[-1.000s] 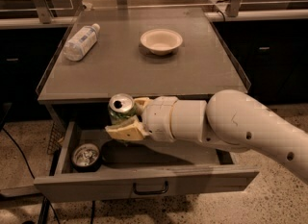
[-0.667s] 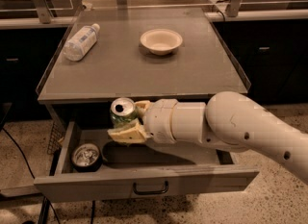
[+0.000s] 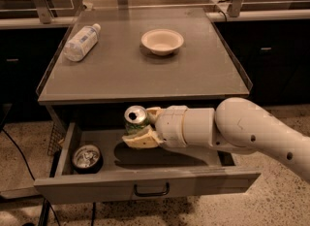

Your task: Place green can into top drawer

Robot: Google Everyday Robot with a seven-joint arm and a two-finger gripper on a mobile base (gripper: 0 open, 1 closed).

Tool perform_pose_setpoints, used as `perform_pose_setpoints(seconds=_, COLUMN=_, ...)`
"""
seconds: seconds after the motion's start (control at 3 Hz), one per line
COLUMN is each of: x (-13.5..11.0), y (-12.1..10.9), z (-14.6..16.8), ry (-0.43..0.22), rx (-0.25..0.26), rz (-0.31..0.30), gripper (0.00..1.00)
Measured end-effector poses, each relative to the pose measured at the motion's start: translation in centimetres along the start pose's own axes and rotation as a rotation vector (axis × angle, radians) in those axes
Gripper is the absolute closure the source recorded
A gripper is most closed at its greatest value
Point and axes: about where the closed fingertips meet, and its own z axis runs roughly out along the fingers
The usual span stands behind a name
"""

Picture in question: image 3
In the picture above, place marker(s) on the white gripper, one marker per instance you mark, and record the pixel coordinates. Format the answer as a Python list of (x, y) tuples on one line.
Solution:
[(170, 123)]

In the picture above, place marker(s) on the green soda can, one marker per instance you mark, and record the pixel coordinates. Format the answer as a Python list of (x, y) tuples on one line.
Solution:
[(136, 118)]

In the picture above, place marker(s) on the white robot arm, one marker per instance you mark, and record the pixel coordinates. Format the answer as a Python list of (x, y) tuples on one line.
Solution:
[(237, 125)]

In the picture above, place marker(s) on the grey open top drawer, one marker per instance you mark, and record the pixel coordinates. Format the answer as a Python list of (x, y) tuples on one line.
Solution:
[(191, 171)]

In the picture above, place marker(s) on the dark can in drawer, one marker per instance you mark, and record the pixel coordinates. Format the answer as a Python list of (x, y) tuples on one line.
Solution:
[(87, 159)]

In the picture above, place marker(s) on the grey cabinet counter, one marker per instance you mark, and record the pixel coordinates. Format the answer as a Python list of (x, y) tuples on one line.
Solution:
[(120, 69)]

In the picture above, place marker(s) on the white bowl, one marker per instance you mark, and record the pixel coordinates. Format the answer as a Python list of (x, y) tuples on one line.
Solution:
[(162, 42)]

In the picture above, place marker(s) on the clear plastic water bottle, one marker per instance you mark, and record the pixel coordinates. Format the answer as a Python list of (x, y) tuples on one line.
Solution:
[(85, 39)]

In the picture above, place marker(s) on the black drawer handle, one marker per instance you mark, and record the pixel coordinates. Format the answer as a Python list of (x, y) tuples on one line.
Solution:
[(146, 192)]

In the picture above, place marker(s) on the wire mesh basket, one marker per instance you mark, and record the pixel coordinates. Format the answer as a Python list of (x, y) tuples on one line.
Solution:
[(56, 140)]

